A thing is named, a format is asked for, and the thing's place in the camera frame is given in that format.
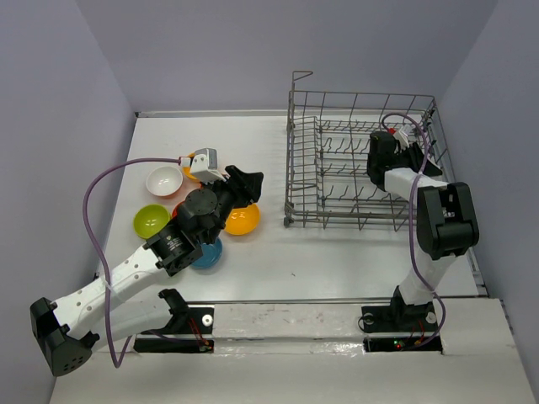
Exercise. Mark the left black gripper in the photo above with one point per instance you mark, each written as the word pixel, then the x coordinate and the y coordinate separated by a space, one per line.
pixel 248 187

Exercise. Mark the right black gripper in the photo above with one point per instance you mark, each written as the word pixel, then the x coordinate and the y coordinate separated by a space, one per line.
pixel 416 156

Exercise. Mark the small yellow bowl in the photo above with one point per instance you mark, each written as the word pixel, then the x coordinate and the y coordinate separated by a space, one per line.
pixel 185 164

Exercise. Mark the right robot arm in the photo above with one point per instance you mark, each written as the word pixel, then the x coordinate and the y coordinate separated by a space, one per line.
pixel 442 227

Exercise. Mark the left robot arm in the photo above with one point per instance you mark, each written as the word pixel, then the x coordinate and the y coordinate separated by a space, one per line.
pixel 70 328

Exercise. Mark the large yellow bowl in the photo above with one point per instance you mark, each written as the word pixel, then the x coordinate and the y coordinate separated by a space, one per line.
pixel 242 221

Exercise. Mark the orange bowl left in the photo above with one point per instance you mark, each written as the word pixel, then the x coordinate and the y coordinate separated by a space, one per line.
pixel 176 209

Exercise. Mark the blue bowl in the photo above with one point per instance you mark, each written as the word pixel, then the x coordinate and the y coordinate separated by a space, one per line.
pixel 211 254

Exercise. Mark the white orange-bottom bowl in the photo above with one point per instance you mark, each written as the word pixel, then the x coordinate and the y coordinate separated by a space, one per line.
pixel 163 182

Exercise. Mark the green bowl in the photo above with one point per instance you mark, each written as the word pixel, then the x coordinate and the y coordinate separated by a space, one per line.
pixel 150 219

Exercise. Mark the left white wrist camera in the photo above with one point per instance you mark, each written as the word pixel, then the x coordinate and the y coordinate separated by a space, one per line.
pixel 205 166

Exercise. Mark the grey wire dish rack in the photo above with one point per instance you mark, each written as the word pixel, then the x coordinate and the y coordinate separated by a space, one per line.
pixel 327 144

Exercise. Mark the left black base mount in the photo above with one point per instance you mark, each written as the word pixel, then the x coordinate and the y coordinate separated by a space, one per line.
pixel 187 331

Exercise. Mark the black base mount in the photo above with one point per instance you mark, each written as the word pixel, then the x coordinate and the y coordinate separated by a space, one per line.
pixel 187 331
pixel 400 332

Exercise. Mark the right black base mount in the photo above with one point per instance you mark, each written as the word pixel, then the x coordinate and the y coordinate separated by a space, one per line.
pixel 400 332

